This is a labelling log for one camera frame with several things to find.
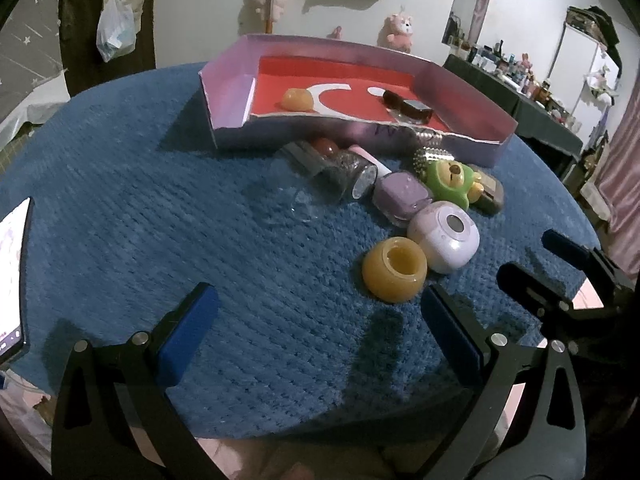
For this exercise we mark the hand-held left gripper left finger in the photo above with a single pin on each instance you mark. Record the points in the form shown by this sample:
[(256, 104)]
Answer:
[(192, 330)]

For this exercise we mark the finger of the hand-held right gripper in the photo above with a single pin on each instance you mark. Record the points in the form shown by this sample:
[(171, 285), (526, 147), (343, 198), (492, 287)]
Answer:
[(525, 280), (565, 246)]

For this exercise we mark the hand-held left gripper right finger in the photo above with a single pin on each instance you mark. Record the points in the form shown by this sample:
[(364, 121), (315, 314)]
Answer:
[(450, 332)]

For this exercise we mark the brown compact case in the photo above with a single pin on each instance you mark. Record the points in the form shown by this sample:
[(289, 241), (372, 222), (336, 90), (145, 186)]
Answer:
[(490, 194)]

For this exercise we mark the white round device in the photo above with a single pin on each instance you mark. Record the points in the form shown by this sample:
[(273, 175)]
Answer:
[(445, 234)]

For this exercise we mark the green bear toy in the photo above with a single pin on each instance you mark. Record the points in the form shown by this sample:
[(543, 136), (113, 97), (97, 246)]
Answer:
[(450, 180)]

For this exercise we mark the pink nail polish bottle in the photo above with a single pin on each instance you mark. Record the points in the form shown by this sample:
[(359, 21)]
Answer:
[(400, 196)]

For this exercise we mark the clear glass cup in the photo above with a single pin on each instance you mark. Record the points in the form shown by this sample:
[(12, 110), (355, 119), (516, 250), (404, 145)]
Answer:
[(295, 192)]

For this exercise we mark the glitter bottle brown round cap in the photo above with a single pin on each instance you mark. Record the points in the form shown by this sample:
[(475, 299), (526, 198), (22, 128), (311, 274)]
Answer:
[(345, 172)]

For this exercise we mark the pink cardboard box red inside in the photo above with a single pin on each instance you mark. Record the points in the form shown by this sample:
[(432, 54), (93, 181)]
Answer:
[(350, 95)]

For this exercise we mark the pink curtain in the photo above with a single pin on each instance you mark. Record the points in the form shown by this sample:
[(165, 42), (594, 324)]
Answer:
[(620, 180)]

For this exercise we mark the blue textured blanket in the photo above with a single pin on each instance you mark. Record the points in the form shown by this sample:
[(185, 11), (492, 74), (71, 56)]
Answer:
[(150, 220)]

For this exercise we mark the dark cloth side table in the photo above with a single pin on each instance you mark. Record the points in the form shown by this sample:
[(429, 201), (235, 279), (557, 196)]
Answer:
[(525, 105)]

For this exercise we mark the gold studded cylinder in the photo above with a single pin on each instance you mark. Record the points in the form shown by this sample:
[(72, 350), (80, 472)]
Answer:
[(429, 158)]

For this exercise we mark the row of small bottles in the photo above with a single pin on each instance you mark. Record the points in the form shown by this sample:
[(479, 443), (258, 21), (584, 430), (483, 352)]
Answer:
[(520, 72)]

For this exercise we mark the smartphone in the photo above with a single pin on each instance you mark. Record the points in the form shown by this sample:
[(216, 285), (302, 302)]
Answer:
[(12, 280)]

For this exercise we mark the dark brown bottle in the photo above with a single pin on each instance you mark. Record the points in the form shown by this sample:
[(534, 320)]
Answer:
[(406, 107)]

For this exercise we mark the black bag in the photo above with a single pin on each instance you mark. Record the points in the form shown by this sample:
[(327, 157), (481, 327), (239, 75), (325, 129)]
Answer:
[(597, 19)]

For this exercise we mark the pink bear plush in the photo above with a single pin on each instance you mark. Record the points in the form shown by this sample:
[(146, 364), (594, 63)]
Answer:
[(400, 30)]

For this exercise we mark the tiny pink plush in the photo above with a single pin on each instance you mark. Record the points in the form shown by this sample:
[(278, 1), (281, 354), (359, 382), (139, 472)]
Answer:
[(336, 32)]

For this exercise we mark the hanging plastic bag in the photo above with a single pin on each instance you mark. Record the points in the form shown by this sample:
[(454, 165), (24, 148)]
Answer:
[(116, 27)]

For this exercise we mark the wall mirror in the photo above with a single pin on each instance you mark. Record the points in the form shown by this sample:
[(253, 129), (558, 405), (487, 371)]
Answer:
[(472, 2)]

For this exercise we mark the dark wooden post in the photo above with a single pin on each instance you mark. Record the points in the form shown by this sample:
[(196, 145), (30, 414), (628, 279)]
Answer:
[(80, 30)]

